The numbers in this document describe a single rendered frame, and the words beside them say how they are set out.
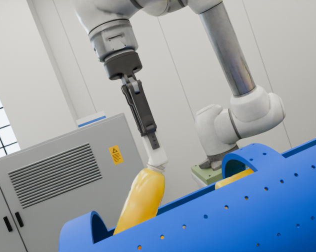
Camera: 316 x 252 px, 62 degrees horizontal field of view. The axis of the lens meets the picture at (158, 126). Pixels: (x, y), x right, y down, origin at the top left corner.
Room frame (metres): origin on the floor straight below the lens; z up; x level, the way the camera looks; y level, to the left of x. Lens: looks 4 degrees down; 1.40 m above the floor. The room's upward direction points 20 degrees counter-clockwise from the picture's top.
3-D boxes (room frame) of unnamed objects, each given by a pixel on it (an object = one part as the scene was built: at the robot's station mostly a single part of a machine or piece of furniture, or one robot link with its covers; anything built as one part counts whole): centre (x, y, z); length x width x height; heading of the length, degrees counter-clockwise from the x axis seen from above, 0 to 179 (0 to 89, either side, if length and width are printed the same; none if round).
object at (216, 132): (1.24, -0.25, 1.21); 0.18 x 0.16 x 0.22; 68
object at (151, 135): (0.51, 0.02, 1.34); 0.03 x 0.01 x 0.05; 10
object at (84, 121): (2.28, 0.52, 1.48); 0.24 x 0.12 x 0.08; 103
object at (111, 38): (0.55, 0.02, 1.55); 0.09 x 0.09 x 0.06
